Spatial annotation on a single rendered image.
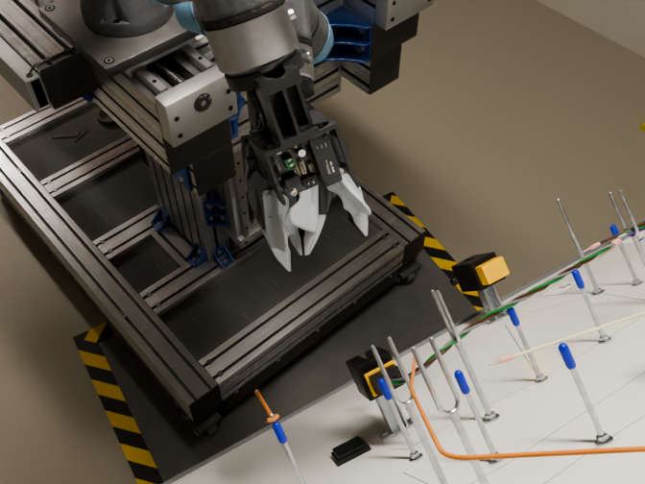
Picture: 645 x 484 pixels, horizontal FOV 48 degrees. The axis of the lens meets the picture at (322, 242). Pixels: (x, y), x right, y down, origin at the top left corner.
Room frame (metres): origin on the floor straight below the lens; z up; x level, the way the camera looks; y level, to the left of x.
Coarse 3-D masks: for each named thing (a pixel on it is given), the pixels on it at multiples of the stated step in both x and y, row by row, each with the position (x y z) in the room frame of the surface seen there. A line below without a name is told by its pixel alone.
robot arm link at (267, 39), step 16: (256, 16) 0.58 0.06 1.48; (272, 16) 0.52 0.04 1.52; (288, 16) 0.54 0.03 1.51; (208, 32) 0.52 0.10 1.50; (224, 32) 0.51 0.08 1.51; (240, 32) 0.51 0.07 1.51; (256, 32) 0.51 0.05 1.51; (272, 32) 0.52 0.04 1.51; (288, 32) 0.53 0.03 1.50; (224, 48) 0.51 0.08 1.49; (240, 48) 0.50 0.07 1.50; (256, 48) 0.50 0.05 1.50; (272, 48) 0.51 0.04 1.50; (288, 48) 0.52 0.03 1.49; (224, 64) 0.51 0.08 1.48; (240, 64) 0.50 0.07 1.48; (256, 64) 0.50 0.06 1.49; (272, 64) 0.51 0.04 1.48
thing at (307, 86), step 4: (304, 80) 0.71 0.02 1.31; (308, 80) 0.71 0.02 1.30; (300, 84) 0.70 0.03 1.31; (304, 84) 0.70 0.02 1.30; (308, 84) 0.71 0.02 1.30; (312, 84) 0.71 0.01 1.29; (304, 88) 0.70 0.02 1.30; (308, 88) 0.70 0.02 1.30; (312, 88) 0.71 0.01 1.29; (304, 92) 0.71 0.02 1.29; (308, 92) 0.71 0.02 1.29; (312, 92) 0.71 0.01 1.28; (304, 96) 0.72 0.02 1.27; (308, 96) 0.72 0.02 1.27; (244, 136) 0.65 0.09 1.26; (248, 136) 0.65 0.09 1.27; (244, 140) 0.65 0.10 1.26; (248, 140) 0.66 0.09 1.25; (244, 144) 0.65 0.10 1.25; (244, 148) 0.64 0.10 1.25; (244, 152) 0.64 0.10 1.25; (244, 156) 0.64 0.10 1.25; (244, 160) 0.63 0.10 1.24; (244, 164) 0.63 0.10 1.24; (244, 168) 0.62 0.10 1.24; (244, 172) 0.62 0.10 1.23; (244, 176) 0.62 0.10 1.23
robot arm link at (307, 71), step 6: (300, 48) 0.73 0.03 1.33; (306, 48) 0.74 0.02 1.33; (306, 54) 0.73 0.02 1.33; (312, 54) 0.75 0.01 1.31; (306, 60) 0.73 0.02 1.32; (312, 60) 0.74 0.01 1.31; (306, 66) 0.72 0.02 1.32; (312, 66) 0.73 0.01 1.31; (300, 72) 0.71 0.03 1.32; (306, 72) 0.71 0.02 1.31; (312, 72) 0.72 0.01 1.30; (306, 78) 0.72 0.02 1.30; (312, 78) 0.72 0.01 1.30
